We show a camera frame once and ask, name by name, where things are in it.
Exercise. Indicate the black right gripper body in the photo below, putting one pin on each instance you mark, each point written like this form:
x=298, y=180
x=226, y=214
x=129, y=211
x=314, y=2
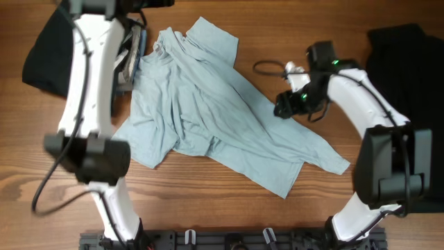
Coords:
x=304, y=100

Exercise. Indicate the light blue t-shirt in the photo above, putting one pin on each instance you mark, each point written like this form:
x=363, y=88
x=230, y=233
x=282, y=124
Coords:
x=187, y=97

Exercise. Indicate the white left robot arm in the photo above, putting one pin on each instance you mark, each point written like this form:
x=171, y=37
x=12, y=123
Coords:
x=83, y=144

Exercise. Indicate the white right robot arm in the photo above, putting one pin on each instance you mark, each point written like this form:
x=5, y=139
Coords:
x=393, y=165

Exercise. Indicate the black clothes pile right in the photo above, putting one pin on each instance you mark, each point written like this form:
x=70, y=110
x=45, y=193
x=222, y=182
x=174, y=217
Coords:
x=406, y=66

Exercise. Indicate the grey folded garment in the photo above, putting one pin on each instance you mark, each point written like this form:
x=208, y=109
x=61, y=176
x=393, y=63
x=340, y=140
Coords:
x=130, y=53

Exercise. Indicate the black folded garment top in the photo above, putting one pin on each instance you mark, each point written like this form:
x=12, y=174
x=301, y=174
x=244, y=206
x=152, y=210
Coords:
x=47, y=66

